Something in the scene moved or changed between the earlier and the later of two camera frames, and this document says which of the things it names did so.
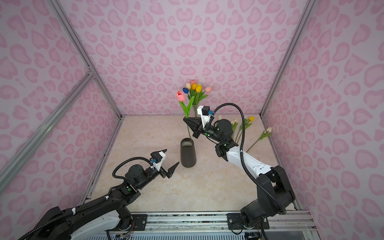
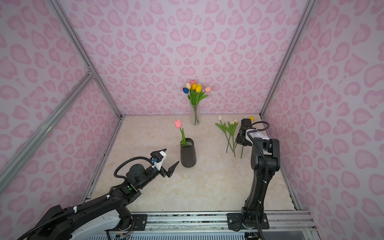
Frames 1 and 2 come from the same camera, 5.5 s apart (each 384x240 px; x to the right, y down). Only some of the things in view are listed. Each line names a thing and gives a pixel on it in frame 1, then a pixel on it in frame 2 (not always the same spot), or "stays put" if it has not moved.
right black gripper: x=197 y=124 -> x=239 y=141
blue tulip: x=186 y=90 stays put
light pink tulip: x=208 y=89 stays put
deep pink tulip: x=181 y=97 -> x=178 y=124
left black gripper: x=170 y=170 stays put
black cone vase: x=188 y=156 stays put
